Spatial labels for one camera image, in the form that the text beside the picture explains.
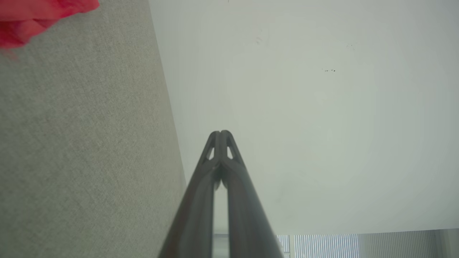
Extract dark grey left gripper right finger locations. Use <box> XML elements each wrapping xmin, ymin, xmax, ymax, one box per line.
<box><xmin>219</xmin><ymin>130</ymin><xmax>284</xmax><ymax>258</ymax></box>

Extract red and white jersey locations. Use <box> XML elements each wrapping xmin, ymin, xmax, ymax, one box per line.
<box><xmin>0</xmin><ymin>0</ymin><xmax>100</xmax><ymax>49</ymax></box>

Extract grey fabric sofa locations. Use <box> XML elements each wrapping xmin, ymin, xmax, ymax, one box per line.
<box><xmin>0</xmin><ymin>0</ymin><xmax>187</xmax><ymax>258</ymax></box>

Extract white slatted window blind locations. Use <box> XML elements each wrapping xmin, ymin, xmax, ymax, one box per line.
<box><xmin>213</xmin><ymin>228</ymin><xmax>459</xmax><ymax>258</ymax></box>

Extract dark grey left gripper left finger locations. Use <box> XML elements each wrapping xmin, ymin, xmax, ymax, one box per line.
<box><xmin>157</xmin><ymin>131</ymin><xmax>222</xmax><ymax>258</ymax></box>

